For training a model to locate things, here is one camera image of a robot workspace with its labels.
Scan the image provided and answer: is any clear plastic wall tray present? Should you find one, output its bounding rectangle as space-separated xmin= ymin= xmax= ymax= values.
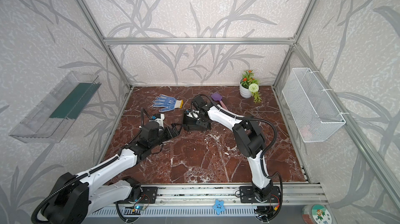
xmin=9 ymin=71 xmax=101 ymax=143

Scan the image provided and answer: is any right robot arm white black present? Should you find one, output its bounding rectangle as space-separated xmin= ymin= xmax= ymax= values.
xmin=190 ymin=94 xmax=279 ymax=203

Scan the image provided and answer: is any round green cartoon tin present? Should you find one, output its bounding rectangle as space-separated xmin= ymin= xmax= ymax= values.
xmin=302 ymin=204 xmax=333 ymax=224

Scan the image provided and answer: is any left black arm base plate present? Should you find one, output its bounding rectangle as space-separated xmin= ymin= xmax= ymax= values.
xmin=132 ymin=186 xmax=158 ymax=204

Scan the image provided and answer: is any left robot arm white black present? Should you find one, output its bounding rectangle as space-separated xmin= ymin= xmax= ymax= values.
xmin=31 ymin=120 xmax=181 ymax=224

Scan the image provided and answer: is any purple pink toy spatula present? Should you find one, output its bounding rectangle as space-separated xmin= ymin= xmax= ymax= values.
xmin=211 ymin=93 xmax=227 ymax=110

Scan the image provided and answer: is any white wire mesh basket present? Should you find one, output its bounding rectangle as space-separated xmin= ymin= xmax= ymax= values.
xmin=282 ymin=68 xmax=346 ymax=143

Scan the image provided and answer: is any potted artificial flower plant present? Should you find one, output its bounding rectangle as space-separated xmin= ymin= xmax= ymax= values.
xmin=240 ymin=70 xmax=262 ymax=103

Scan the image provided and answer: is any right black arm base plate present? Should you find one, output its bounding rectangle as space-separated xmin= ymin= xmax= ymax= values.
xmin=239 ymin=186 xmax=282 ymax=204

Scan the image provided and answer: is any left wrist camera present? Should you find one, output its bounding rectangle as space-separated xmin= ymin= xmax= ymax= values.
xmin=152 ymin=114 xmax=165 ymax=128

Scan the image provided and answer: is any blue star sticker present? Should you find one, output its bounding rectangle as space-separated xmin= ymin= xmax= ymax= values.
xmin=212 ymin=199 xmax=226 ymax=216

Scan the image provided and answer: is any aluminium front rail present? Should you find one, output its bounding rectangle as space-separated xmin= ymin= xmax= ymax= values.
xmin=90 ymin=184 xmax=329 ymax=208

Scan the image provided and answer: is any blue white work glove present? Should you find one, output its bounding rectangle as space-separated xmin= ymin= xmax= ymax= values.
xmin=152 ymin=94 xmax=184 ymax=113

